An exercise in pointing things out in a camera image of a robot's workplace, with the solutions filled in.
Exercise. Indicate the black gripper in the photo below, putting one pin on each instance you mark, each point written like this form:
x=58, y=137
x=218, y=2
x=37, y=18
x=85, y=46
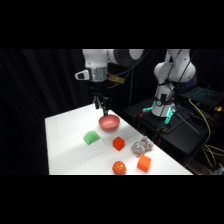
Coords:
x=98, y=89

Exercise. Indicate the green cube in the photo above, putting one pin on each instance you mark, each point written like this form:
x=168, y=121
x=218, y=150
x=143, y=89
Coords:
x=91, y=138

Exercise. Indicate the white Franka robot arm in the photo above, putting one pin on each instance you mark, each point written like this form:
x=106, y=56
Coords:
x=96, y=60

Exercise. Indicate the pink bowl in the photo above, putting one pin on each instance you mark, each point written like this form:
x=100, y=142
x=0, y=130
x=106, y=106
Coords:
x=109, y=123

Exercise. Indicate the red cube block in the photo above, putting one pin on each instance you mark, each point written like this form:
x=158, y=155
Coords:
x=118, y=143

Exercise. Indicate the grey plush toy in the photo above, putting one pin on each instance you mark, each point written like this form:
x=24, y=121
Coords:
x=141, y=146

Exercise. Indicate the black curtain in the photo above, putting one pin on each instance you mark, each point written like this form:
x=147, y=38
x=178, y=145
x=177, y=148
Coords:
x=36, y=93

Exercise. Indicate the orange dotted ball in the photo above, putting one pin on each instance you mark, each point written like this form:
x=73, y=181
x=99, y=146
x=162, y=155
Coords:
x=119, y=168

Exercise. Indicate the orange cube block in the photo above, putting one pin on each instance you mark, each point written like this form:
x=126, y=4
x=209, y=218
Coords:
x=144, y=163

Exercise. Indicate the black robot stand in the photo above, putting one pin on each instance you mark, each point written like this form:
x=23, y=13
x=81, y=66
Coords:
x=180, y=133

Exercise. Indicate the black laptop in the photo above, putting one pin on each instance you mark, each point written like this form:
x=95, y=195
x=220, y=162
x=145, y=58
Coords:
x=203, y=95

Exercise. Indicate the small yellow object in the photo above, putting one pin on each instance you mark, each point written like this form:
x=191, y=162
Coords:
x=218, y=108

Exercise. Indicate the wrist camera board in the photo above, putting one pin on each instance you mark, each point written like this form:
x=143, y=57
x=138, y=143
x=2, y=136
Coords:
x=115, y=79

